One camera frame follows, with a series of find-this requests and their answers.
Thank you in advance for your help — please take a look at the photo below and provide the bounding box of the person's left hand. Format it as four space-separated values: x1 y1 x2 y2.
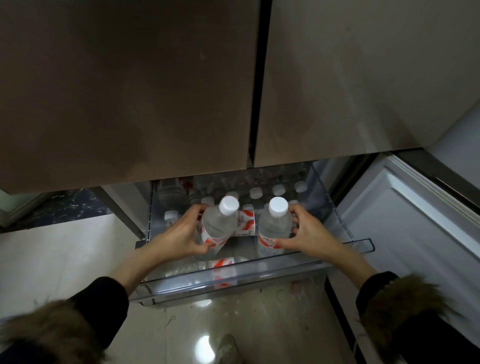
144 204 217 264

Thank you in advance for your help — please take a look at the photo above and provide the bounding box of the person's right hand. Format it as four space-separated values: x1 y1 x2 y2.
271 204 339 262

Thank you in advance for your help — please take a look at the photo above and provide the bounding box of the clear water bottle red label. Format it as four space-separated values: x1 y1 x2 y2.
194 194 241 260
256 196 295 260

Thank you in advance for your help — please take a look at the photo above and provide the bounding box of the clear plastic fridge drawer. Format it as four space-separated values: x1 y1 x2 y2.
129 163 377 307

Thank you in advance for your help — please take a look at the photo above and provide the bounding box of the group of water bottles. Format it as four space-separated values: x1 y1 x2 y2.
157 176 313 290

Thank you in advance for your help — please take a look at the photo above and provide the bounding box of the white fridge door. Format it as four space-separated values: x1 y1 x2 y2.
325 153 480 364

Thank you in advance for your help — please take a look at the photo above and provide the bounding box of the brown refrigerator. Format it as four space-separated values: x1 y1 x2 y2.
0 0 480 364

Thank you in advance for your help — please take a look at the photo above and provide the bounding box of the person's left forearm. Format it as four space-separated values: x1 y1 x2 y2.
0 245 163 364

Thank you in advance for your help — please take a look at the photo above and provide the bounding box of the person's right forearm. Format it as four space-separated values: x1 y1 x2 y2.
325 245 480 364

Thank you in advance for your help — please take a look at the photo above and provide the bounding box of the person's left shoe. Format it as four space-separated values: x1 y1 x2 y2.
212 332 242 364

